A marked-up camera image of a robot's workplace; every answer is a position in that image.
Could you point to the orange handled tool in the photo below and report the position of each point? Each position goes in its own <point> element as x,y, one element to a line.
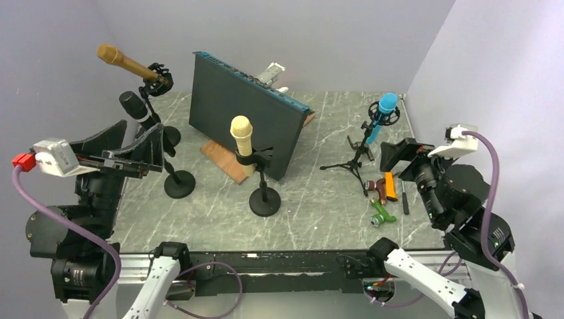
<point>390,187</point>

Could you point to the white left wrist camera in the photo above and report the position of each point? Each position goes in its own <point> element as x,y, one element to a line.
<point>52,156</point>

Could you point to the black tripod mic stand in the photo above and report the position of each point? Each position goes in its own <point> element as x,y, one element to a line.
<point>353,165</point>

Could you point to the blue microphone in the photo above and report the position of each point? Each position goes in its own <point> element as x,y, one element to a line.
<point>383,112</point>

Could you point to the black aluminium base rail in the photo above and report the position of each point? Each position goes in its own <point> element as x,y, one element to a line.
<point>282,271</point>

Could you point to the wooden board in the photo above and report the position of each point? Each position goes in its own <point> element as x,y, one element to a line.
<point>276,131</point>

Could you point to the green pipe fitting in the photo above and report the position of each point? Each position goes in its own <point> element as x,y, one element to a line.
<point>381,216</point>

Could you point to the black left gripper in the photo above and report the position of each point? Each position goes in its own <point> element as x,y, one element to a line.
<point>147,151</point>

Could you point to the black microphone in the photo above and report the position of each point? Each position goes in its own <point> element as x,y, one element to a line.
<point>135,107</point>

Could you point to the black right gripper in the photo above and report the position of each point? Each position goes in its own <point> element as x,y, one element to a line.
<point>406,148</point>

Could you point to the cream beige microphone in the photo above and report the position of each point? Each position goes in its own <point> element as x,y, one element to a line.
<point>241,130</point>

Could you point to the black desk mic stand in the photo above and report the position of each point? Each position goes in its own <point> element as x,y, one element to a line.
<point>179,183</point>

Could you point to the black desk stand with clip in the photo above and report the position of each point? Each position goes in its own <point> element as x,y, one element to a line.
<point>264,201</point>

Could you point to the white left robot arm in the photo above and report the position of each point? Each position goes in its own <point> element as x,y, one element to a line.
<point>85,267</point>

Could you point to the gold microphone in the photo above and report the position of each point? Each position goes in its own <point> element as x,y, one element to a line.
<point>113,56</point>

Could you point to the brown pipe fitting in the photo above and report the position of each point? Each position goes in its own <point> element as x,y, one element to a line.
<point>379,187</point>

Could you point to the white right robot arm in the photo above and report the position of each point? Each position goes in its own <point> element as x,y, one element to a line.
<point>458,202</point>

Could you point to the black shock mount stand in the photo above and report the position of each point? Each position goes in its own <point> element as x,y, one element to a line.
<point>155,88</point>

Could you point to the dark metal clamp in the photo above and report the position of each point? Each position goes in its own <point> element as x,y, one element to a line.
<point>365,148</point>

